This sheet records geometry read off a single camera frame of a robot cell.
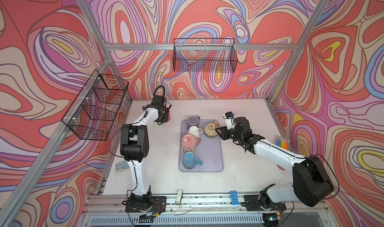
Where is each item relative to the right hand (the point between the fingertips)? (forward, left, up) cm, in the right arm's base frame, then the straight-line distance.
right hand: (218, 132), depth 87 cm
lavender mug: (+14, +15, -7) cm, 22 cm away
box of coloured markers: (-2, -42, -12) cm, 44 cm away
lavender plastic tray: (-6, +6, -11) cm, 14 cm away
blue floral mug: (-16, +18, -5) cm, 24 cm away
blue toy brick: (-33, -5, -11) cm, 35 cm away
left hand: (+17, +35, -5) cm, 39 cm away
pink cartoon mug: (-6, +18, 0) cm, 19 cm away
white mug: (+3, +14, -2) cm, 14 cm away
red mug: (+13, +31, +6) cm, 34 cm away
